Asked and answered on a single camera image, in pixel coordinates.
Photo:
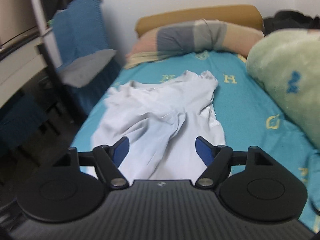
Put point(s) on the white desk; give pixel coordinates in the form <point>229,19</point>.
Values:
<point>23,28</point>

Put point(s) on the black clothing pile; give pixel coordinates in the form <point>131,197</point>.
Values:
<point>289,19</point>

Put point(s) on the patchwork colour-block pillow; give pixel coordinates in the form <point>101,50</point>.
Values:
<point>192,37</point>

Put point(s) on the white t-shirt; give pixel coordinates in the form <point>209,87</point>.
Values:
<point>162,122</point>

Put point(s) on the grey seat cushion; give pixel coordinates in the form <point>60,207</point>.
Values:
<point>83,70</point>

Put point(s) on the light green fleece blanket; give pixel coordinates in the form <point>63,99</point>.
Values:
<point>286,64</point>

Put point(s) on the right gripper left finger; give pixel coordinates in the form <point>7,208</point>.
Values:
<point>108,160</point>

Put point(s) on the blue covered chair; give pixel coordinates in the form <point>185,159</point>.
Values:
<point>80,30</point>

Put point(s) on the mustard yellow headboard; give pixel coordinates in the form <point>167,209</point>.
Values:
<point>243,14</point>

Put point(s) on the turquoise patterned bed sheet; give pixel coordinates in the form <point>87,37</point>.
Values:
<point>248,116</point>

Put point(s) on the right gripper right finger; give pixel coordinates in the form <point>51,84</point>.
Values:
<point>217,160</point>

